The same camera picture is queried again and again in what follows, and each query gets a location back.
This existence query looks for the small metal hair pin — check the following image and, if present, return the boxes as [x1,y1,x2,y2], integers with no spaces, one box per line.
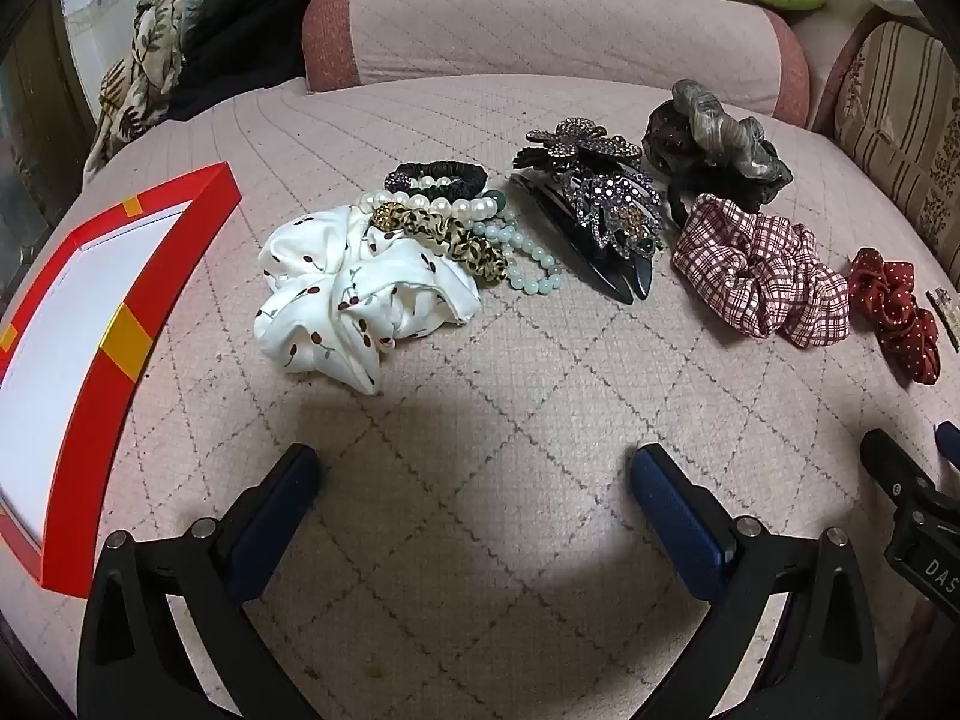
[926,289,960,352]

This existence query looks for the grey brown satin scrunchie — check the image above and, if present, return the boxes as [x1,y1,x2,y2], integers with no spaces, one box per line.
[643,79,794,230]

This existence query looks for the black rhinestone hair tie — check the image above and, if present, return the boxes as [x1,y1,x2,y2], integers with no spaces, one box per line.
[384,159,488,200]

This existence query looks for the pale green bead bracelet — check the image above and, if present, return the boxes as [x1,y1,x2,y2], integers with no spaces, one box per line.
[480,206,563,293]

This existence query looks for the striped beige cushion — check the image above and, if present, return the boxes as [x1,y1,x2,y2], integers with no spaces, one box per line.
[814,19,960,278]

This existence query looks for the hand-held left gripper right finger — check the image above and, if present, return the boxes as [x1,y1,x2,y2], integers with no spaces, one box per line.
[630,444,880,720]

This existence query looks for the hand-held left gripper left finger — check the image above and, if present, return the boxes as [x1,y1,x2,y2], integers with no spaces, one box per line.
[79,444,323,720]

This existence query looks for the black cloth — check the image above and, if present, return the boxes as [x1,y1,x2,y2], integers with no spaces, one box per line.
[169,0,353,121]

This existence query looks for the red white plaid scrunchie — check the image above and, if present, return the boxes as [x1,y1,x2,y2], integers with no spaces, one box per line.
[671,193,851,350]

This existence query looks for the white pearl bracelet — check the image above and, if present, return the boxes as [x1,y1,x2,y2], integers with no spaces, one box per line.
[356,178,502,227]

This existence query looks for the pink quilted pillow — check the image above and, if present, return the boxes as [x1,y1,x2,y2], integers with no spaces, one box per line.
[302,0,811,128]

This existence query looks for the butterfly rhinestone hair clip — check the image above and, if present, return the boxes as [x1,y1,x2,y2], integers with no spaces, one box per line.
[512,118,638,306]

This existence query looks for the red polka dot scrunchie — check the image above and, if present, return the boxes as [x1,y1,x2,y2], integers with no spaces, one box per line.
[847,247,942,385]

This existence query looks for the purple flower rhinestone hair clip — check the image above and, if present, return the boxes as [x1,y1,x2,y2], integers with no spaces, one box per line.
[559,171,667,297]

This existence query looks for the white cherry print scrunchie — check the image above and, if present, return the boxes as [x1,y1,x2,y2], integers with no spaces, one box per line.
[253,204,481,397]

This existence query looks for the red box with white inside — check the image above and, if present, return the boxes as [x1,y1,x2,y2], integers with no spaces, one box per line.
[0,162,242,599]

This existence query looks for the leopard print scrunchie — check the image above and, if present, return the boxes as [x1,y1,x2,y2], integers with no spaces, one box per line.
[371,204,509,287]

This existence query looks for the leaf print cloth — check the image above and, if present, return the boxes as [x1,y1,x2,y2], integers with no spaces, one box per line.
[82,0,188,181]

